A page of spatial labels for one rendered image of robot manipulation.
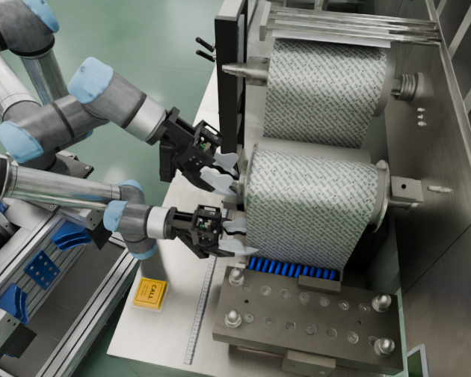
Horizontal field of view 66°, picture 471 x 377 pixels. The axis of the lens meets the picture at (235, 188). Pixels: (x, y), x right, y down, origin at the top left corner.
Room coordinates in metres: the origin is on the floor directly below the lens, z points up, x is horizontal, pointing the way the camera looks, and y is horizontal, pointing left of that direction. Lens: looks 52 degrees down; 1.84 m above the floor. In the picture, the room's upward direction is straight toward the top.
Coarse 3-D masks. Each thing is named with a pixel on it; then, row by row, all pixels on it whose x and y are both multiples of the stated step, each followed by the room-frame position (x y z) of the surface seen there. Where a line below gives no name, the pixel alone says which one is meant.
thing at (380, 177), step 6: (378, 168) 0.47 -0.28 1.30; (246, 174) 0.45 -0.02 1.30; (378, 174) 0.44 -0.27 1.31; (246, 180) 0.44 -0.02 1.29; (378, 180) 0.43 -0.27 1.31; (378, 186) 0.42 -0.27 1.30; (378, 192) 0.41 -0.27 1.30; (378, 198) 0.40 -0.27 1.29; (378, 204) 0.39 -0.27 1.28; (378, 210) 0.38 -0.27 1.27; (372, 216) 0.38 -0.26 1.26; (372, 222) 0.38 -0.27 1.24
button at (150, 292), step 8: (144, 280) 0.40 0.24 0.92; (152, 280) 0.40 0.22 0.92; (144, 288) 0.38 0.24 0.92; (152, 288) 0.38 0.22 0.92; (160, 288) 0.38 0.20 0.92; (136, 296) 0.35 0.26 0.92; (144, 296) 0.35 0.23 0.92; (152, 296) 0.35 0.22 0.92; (160, 296) 0.35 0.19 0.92; (136, 304) 0.34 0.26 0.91; (144, 304) 0.33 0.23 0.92; (152, 304) 0.33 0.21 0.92; (160, 304) 0.34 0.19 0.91
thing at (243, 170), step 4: (244, 160) 0.50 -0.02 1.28; (248, 160) 0.50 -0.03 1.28; (244, 164) 0.49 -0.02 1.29; (240, 168) 0.48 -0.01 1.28; (244, 168) 0.48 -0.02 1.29; (240, 172) 0.47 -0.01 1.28; (244, 172) 0.47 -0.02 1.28; (240, 176) 0.46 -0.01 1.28; (244, 176) 0.46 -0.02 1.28; (240, 180) 0.46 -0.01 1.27; (244, 180) 0.46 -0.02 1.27; (240, 184) 0.45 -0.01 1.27; (240, 188) 0.45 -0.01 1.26; (240, 192) 0.45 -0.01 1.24
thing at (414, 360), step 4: (416, 352) 0.15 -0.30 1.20; (412, 356) 0.15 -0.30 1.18; (416, 356) 0.15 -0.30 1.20; (408, 360) 0.15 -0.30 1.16; (412, 360) 0.15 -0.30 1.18; (416, 360) 0.14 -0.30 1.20; (408, 364) 0.14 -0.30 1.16; (412, 364) 0.14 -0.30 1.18; (416, 364) 0.13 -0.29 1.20; (420, 364) 0.13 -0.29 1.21; (408, 368) 0.14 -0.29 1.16; (412, 368) 0.13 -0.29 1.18; (416, 368) 0.13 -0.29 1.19; (420, 368) 0.13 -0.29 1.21; (412, 372) 0.13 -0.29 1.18; (416, 372) 0.12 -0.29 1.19; (420, 372) 0.12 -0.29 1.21; (412, 376) 0.12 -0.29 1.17; (416, 376) 0.12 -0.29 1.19; (420, 376) 0.12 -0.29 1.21
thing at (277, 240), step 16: (256, 224) 0.42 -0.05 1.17; (272, 224) 0.41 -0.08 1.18; (288, 224) 0.40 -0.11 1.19; (304, 224) 0.40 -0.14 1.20; (256, 240) 0.41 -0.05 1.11; (272, 240) 0.41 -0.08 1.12; (288, 240) 0.40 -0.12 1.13; (304, 240) 0.40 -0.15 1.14; (320, 240) 0.39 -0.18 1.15; (336, 240) 0.38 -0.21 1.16; (352, 240) 0.38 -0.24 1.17; (256, 256) 0.41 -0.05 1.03; (272, 256) 0.41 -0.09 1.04; (288, 256) 0.40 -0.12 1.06; (304, 256) 0.39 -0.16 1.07; (320, 256) 0.39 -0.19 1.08; (336, 256) 0.38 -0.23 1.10
